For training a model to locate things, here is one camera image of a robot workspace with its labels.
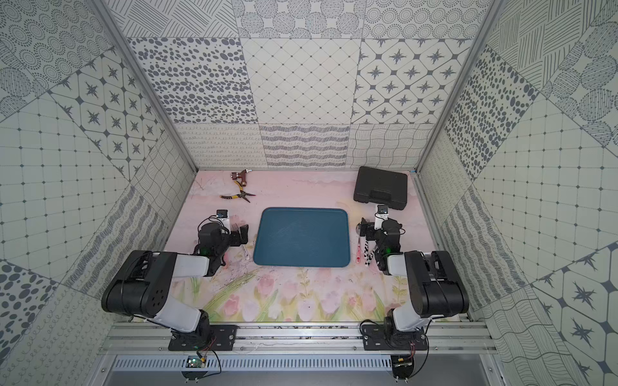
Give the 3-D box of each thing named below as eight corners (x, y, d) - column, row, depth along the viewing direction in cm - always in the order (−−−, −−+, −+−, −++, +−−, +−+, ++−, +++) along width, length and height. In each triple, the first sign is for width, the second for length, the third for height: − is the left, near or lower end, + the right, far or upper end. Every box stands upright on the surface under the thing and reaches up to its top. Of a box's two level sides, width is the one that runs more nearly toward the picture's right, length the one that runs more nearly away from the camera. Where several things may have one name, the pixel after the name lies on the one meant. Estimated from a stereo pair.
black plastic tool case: (352, 200, 109) (353, 195, 106) (358, 170, 121) (359, 164, 118) (404, 210, 105) (407, 205, 102) (405, 178, 118) (407, 173, 115)
